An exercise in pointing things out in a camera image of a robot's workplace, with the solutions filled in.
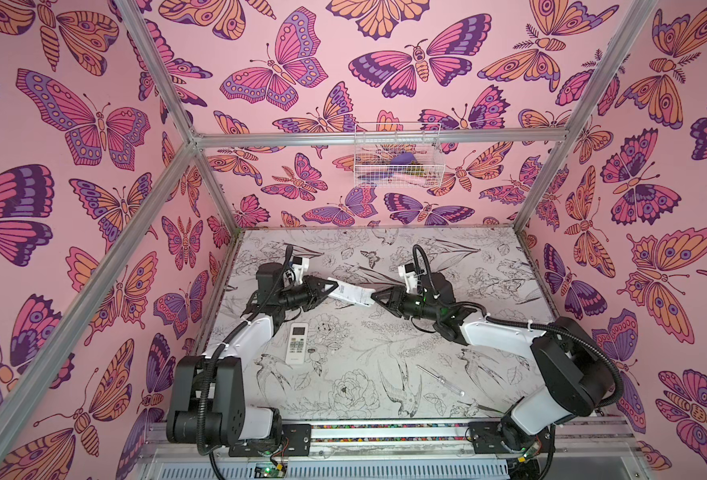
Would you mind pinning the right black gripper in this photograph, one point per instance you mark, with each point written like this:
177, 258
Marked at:
393, 297

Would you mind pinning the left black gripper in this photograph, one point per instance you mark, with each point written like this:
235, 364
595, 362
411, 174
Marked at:
310, 288

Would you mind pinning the white remote with display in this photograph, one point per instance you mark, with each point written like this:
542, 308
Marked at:
353, 294

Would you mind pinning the clear handle screwdriver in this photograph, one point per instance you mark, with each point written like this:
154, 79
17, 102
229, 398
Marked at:
443, 381

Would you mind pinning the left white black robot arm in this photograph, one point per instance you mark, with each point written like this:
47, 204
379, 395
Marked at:
208, 408

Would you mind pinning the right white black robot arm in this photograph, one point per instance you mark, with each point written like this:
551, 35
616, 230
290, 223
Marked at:
578, 377

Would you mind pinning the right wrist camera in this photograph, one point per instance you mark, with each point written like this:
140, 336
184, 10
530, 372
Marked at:
411, 276

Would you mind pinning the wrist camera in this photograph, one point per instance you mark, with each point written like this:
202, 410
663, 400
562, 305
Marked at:
411, 276
299, 267

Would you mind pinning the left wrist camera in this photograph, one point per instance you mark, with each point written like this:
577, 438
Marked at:
299, 267

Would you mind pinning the white wire basket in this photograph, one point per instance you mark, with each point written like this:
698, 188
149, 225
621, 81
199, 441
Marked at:
398, 158

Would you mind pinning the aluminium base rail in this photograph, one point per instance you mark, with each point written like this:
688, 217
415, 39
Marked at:
594, 448

